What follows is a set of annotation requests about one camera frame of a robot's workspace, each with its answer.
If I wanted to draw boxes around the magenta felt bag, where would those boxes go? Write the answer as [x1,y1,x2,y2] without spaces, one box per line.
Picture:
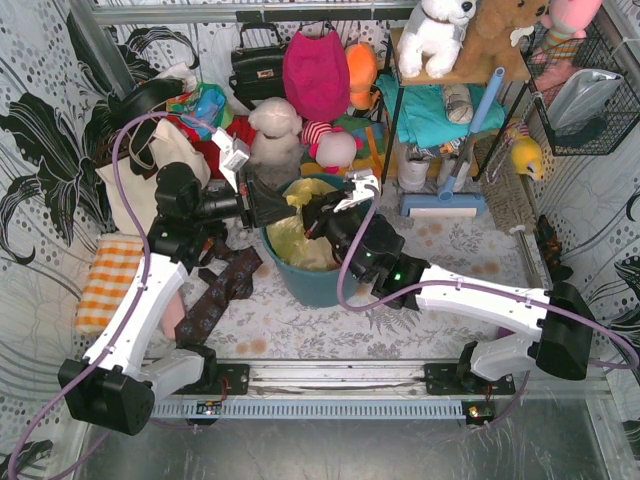
[283,30,350,122]

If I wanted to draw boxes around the teal plastic trash bin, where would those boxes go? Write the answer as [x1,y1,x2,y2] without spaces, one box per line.
[260,173,344,308]

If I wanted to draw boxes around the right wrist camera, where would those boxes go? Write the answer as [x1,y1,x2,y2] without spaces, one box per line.
[333,168,380,213]

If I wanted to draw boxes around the yellow plastic trash bag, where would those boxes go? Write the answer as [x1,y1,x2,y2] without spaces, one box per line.
[266,178,339,271]

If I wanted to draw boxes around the rainbow striped cloth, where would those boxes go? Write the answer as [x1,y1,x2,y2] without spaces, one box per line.
[300,115,387,177]

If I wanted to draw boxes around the yellow plush duck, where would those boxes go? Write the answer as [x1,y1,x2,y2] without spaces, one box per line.
[505,121,543,181]

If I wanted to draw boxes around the black leather handbag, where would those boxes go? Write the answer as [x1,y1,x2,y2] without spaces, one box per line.
[228,22,287,111]

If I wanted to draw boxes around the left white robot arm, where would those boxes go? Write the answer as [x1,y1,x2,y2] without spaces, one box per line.
[58,162,296,435]

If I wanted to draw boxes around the dark patterned necktie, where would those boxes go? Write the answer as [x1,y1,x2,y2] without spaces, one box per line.
[174,237,262,348]

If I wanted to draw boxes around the red garment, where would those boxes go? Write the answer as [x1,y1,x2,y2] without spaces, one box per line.
[192,116,256,179]

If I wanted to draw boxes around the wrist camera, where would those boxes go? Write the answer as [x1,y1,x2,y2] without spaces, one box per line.
[211,128,250,192]
[333,168,380,213]

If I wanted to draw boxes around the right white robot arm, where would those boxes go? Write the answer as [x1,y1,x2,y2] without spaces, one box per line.
[302,191,593,384]

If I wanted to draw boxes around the white plush dog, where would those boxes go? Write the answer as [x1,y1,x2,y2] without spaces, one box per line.
[397,0,476,79]

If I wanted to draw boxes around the black wire basket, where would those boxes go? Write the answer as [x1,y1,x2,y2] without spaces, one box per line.
[522,25,639,156]

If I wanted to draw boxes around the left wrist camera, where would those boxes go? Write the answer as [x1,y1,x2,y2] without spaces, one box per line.
[211,128,250,192]

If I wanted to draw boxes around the cream canvas tote bag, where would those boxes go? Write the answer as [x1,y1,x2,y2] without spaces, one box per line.
[97,119,211,235]

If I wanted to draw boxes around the white fluffy plush lamb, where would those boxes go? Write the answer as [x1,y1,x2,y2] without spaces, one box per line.
[248,97,302,167]

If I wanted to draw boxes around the black hat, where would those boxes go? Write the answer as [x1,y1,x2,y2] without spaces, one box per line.
[109,78,184,133]

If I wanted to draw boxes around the grey foil pouch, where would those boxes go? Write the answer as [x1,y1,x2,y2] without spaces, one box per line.
[546,69,624,130]

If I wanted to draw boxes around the pink white plush doll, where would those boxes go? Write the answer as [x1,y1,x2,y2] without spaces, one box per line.
[301,121,364,174]

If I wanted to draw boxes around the pink cloth roll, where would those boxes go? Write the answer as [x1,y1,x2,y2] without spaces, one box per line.
[160,291,186,340]

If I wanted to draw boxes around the light blue squeegee tool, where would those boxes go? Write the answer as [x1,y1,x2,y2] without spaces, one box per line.
[400,66,505,218]

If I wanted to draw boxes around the teal cloth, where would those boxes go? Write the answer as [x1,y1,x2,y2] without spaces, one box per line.
[376,74,506,148]

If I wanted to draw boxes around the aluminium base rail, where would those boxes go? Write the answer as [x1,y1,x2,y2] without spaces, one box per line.
[149,357,609,401]

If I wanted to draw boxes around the orange plush toy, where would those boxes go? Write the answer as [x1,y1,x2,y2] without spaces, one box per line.
[345,43,379,110]

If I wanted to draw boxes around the pink plush toy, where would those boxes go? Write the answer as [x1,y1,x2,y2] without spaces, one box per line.
[540,0,602,51]

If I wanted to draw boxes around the brown teddy bear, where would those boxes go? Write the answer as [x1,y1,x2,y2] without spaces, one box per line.
[454,0,549,81]

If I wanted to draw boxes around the orange checkered cloth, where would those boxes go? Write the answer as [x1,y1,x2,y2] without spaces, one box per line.
[75,233,143,334]

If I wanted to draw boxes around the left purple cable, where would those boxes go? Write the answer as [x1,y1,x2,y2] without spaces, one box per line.
[7,112,221,480]

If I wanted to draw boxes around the colourful striped cloth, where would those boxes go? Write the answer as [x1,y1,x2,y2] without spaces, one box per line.
[166,83,234,142]

